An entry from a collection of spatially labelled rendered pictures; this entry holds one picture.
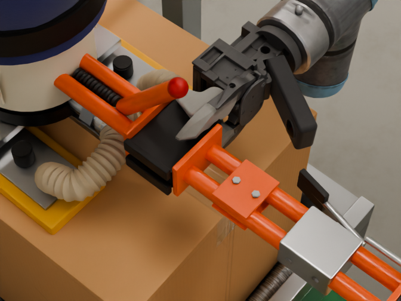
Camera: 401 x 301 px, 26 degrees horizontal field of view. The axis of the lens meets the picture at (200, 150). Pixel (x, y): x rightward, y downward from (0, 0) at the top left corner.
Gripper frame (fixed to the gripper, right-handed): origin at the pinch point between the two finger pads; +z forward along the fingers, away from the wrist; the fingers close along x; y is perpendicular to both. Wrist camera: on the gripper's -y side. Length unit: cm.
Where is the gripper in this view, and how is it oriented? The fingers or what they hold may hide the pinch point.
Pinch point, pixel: (188, 154)
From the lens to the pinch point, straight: 102.5
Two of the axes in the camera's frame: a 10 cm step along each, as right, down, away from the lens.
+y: -7.5, -5.6, 3.5
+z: -6.6, 6.2, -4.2
